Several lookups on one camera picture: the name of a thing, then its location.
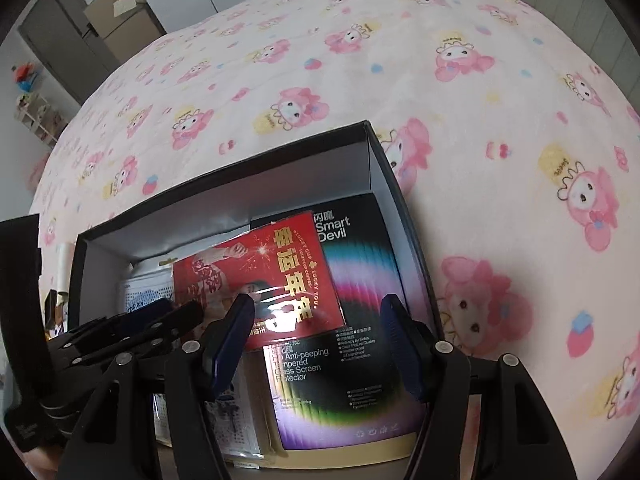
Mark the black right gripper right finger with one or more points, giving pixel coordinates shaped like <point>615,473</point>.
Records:
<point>518,437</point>

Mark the red lucky toy packet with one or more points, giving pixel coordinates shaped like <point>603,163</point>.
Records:
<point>281,266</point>

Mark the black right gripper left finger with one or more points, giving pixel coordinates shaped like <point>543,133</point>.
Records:
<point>114,437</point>

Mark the pink cartoon print blanket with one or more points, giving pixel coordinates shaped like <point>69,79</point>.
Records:
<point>517,153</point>

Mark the black cardboard storage box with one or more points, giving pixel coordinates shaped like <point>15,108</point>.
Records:
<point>351,181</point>

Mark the black screen protector box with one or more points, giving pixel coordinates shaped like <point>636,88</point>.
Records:
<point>342,388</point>

